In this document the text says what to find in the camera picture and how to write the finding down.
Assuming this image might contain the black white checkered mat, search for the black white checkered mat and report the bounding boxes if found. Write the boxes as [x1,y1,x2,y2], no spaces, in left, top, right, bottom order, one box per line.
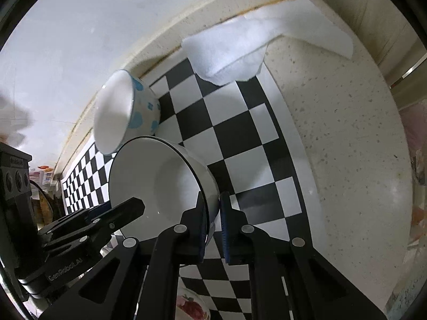
[61,59,320,319]

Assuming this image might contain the black frying pan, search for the black frying pan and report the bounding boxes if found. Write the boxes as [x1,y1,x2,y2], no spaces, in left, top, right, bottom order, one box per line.
[30,180,54,226]

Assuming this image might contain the white bowl blue flowers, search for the white bowl blue flowers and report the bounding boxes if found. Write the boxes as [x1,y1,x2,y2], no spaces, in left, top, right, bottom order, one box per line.
[93,69,161,155]

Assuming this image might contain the colourful wall sticker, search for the colourful wall sticker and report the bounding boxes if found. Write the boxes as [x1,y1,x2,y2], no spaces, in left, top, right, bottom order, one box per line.
[29,165,54,186]

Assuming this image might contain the white cloth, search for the white cloth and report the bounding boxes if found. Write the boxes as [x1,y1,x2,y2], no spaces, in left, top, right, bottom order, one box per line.
[181,0,353,86]

